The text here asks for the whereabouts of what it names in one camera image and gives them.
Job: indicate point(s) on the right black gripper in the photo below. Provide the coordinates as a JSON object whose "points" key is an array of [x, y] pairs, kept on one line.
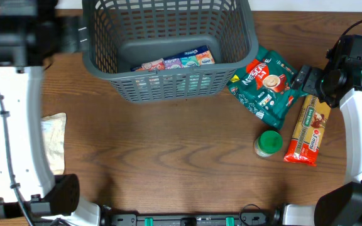
{"points": [[308, 85]]}

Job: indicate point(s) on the colourful tissue multipack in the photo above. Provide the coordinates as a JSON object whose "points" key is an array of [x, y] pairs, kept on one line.
{"points": [[192, 58]]}

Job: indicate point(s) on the grey plastic basket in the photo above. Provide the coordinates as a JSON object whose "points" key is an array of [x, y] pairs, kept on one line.
{"points": [[125, 34]]}

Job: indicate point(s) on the beige clear plastic bag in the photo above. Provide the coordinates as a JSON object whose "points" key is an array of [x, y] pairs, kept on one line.
{"points": [[53, 130]]}

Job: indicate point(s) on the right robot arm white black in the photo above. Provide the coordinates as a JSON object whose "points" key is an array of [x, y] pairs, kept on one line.
{"points": [[339, 85]]}

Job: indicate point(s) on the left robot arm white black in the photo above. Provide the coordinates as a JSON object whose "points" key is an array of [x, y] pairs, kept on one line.
{"points": [[30, 33]]}

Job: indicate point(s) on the spaghetti pasta packet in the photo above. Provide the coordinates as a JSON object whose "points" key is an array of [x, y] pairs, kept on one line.
{"points": [[308, 133]]}

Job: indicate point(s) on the green Nescafe coffee bag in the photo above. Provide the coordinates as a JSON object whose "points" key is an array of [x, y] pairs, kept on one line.
{"points": [[264, 87]]}

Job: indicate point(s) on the green lid jar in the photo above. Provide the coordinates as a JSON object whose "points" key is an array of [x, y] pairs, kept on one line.
{"points": [[268, 143]]}

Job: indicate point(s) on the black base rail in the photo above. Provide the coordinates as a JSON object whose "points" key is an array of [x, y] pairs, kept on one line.
{"points": [[251, 217]]}

